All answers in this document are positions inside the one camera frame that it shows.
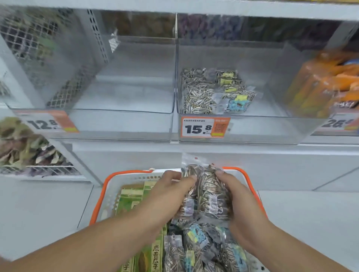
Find person's right hand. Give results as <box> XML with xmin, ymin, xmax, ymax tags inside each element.
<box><xmin>215</xmin><ymin>169</ymin><xmax>274</xmax><ymax>248</ymax></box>

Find person's left hand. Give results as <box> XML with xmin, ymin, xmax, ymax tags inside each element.
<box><xmin>139</xmin><ymin>170</ymin><xmax>198</xmax><ymax>234</ymax></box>

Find pile of seed packets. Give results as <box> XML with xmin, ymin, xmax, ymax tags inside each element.
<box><xmin>162</xmin><ymin>217</ymin><xmax>253</xmax><ymax>272</ymax></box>

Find white orange shopping basket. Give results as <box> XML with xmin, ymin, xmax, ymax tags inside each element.
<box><xmin>89</xmin><ymin>167</ymin><xmax>267</xmax><ymax>272</ymax></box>

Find sunflower seed packets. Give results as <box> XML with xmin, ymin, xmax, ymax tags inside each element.
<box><xmin>179</xmin><ymin>68</ymin><xmax>257</xmax><ymax>115</ymax></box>

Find white store shelf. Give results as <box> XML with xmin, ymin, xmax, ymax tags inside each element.
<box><xmin>0</xmin><ymin>0</ymin><xmax>359</xmax><ymax>191</ymax></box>

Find person's left forearm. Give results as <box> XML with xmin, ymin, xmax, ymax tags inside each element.
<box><xmin>0</xmin><ymin>203</ymin><xmax>169</xmax><ymax>272</ymax></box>

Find person's right forearm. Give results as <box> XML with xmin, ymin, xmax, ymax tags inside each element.
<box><xmin>248</xmin><ymin>221</ymin><xmax>353</xmax><ymax>272</ymax></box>

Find orange white price tag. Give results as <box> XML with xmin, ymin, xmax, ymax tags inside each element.
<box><xmin>315</xmin><ymin>112</ymin><xmax>359</xmax><ymax>132</ymax></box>
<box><xmin>181</xmin><ymin>116</ymin><xmax>231</xmax><ymax>139</ymax></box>
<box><xmin>15</xmin><ymin>110</ymin><xmax>80</xmax><ymax>134</ymax></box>

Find empty clear plastic bin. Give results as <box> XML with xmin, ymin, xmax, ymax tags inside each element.
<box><xmin>0</xmin><ymin>8</ymin><xmax>177</xmax><ymax>141</ymax></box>

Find pile of brown snack bags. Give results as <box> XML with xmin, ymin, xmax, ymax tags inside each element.
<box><xmin>0</xmin><ymin>117</ymin><xmax>74</xmax><ymax>176</ymax></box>

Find white paper scrap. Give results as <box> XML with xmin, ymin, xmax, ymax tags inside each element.
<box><xmin>108</xmin><ymin>29</ymin><xmax>122</xmax><ymax>54</ymax></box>

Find white wire end rack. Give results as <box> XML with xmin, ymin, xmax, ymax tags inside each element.
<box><xmin>0</xmin><ymin>115</ymin><xmax>103</xmax><ymax>187</ymax></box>

